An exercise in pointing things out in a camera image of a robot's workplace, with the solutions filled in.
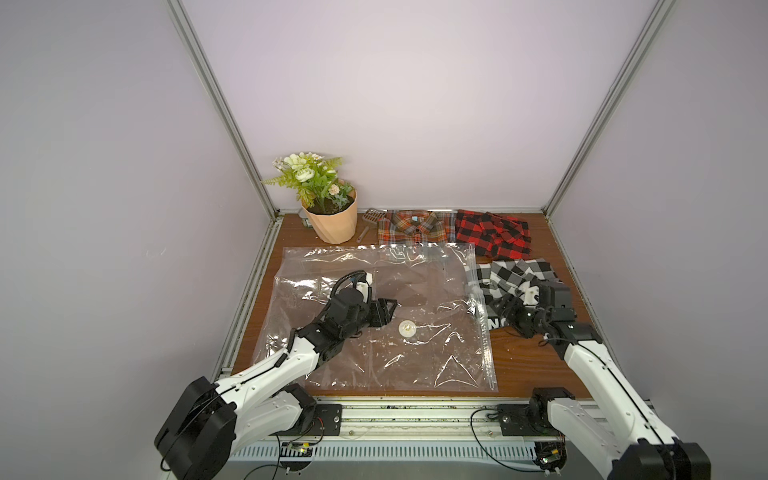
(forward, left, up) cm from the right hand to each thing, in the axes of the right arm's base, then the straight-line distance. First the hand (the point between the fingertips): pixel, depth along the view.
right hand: (502, 297), depth 82 cm
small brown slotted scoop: (+41, +42, -9) cm, 59 cm away
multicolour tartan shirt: (+33, +23, -8) cm, 41 cm away
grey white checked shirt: (+13, -7, -10) cm, 18 cm away
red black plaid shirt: (+31, -6, -11) cm, 34 cm away
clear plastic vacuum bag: (-9, +18, -8) cm, 22 cm away
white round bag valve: (-5, +27, -10) cm, 29 cm away
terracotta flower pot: (+26, +50, +1) cm, 56 cm away
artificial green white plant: (+32, +57, +17) cm, 67 cm away
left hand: (-3, +30, +2) cm, 31 cm away
